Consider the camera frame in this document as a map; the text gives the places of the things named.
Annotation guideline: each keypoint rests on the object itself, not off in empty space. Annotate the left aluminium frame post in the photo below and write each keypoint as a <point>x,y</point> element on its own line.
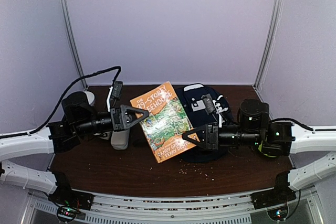
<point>71,38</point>

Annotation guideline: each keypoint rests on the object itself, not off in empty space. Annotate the right aluminium frame post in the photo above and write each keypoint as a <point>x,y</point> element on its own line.
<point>270,40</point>

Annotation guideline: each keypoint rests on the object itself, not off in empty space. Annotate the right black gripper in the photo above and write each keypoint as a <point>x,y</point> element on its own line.
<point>210,137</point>

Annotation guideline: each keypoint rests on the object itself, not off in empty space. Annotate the white patterned bowl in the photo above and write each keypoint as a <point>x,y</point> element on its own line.
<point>90,97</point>

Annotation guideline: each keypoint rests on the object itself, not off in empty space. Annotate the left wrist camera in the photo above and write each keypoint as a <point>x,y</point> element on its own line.
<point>114,94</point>

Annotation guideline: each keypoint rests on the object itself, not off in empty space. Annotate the aluminium frame post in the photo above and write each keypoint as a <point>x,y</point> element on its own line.
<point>270,40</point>
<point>71,38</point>

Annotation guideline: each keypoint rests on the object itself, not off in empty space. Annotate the orange treehouse book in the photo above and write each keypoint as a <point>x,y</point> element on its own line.
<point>166,123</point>

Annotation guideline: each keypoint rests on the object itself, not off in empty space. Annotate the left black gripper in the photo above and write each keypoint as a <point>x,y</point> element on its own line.
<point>115,113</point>

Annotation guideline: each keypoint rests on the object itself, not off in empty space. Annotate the navy blue backpack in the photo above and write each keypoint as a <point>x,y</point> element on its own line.
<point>191,99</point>

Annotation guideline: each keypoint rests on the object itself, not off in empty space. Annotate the green plate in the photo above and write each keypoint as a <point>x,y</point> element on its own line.
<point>261,150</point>

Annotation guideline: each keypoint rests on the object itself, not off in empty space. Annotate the beige glasses case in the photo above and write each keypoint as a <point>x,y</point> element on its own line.
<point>119,140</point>

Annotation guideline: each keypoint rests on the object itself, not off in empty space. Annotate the front aluminium rail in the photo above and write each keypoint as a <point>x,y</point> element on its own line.
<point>230,208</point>

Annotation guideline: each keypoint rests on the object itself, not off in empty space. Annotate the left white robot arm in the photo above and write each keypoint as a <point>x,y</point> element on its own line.
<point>53,138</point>

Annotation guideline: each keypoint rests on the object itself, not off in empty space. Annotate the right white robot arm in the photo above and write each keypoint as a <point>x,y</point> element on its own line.
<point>273,138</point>

